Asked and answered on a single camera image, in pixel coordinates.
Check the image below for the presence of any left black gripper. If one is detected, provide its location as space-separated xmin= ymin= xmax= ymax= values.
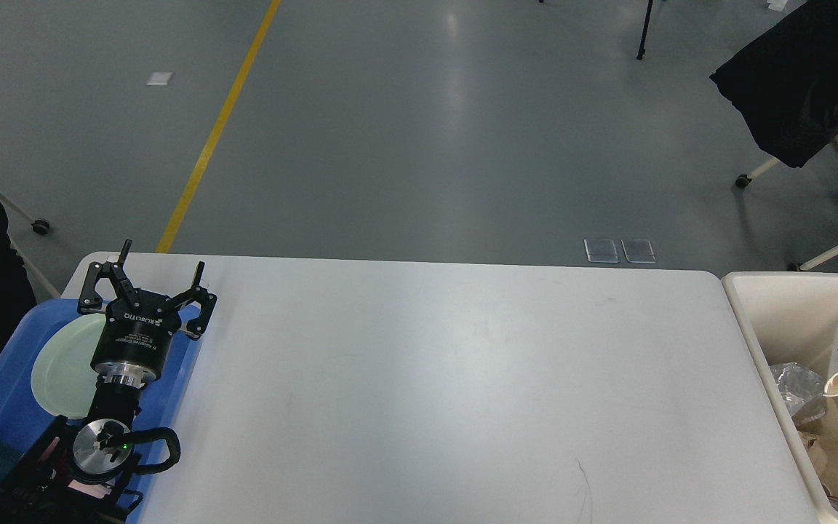
xmin=76 ymin=239 xmax=218 ymax=386

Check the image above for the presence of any aluminium foil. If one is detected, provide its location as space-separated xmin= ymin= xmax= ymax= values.
xmin=769 ymin=362 xmax=827 ymax=426

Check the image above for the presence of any green plate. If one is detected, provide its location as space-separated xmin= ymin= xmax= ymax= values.
xmin=31 ymin=314 xmax=105 ymax=420

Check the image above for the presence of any pink ribbed mug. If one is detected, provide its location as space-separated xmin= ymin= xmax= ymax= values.
xmin=68 ymin=461 xmax=131 ymax=504

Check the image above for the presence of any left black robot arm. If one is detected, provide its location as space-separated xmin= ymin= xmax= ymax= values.
xmin=0 ymin=241 xmax=218 ymax=523

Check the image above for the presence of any white plastic bin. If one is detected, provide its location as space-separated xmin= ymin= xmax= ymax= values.
xmin=722 ymin=271 xmax=838 ymax=523

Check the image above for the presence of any blue plastic tray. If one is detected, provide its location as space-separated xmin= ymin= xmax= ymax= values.
xmin=0 ymin=299 xmax=196 ymax=523

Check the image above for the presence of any black jacket on chair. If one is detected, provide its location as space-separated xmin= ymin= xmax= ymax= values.
xmin=710 ymin=1 xmax=838 ymax=168

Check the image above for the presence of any black tripod leg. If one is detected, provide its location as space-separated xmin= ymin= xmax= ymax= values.
xmin=636 ymin=0 xmax=655 ymax=62

